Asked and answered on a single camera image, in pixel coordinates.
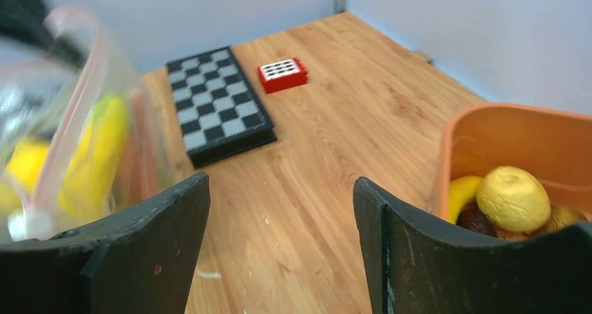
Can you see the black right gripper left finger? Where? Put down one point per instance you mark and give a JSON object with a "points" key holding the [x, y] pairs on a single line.
{"points": [[139, 260]]}

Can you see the yellow toy pear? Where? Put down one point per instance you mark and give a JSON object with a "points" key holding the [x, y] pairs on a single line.
{"points": [[513, 199]]}

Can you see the black white checkerboard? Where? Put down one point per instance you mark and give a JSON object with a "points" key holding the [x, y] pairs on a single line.
{"points": [[218, 110]]}

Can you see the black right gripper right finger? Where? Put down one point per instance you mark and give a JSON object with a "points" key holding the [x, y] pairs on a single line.
{"points": [[418, 263]]}

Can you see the yellow toy corn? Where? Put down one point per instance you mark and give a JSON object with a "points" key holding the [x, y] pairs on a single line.
{"points": [[460, 193]]}

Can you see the yellow toy bell pepper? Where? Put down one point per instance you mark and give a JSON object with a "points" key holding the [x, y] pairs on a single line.
{"points": [[20, 175]]}

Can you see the clear zip top bag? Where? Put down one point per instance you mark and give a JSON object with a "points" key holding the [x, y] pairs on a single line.
{"points": [[48, 100]]}

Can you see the brown toy potato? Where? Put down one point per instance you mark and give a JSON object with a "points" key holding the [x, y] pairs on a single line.
{"points": [[560, 218]]}

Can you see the red toy window block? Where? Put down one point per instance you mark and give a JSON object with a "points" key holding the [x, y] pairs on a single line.
{"points": [[282, 75]]}

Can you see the orange plastic basket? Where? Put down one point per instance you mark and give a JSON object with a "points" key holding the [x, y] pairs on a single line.
{"points": [[552, 145]]}

